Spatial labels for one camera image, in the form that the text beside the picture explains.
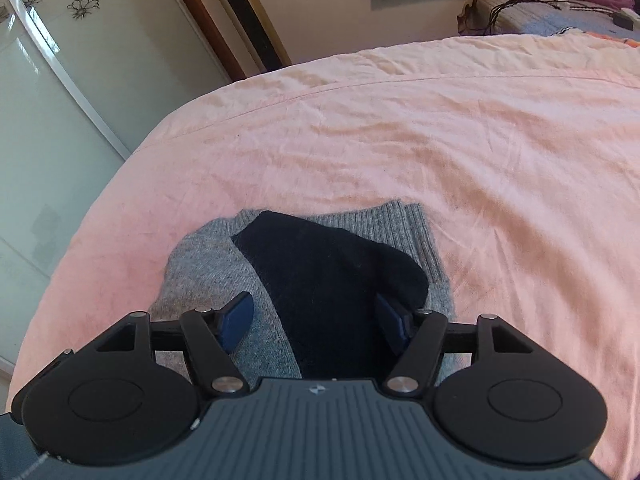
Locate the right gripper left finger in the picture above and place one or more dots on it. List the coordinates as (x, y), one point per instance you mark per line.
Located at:
(136, 389)

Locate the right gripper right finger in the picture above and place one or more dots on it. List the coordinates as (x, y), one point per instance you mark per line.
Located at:
(490, 389)

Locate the grey and navy knit sweater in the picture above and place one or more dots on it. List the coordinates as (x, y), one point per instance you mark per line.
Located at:
(317, 283)

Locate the pink bed sheet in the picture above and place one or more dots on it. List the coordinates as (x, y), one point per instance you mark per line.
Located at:
(522, 150)

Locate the glass sliding wardrobe door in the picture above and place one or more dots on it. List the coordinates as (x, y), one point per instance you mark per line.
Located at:
(83, 82)

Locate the gold tower air conditioner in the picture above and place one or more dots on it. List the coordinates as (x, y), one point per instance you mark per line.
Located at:
(253, 24)

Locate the brown wooden door frame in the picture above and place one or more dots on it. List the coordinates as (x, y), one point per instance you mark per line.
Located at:
(214, 39)

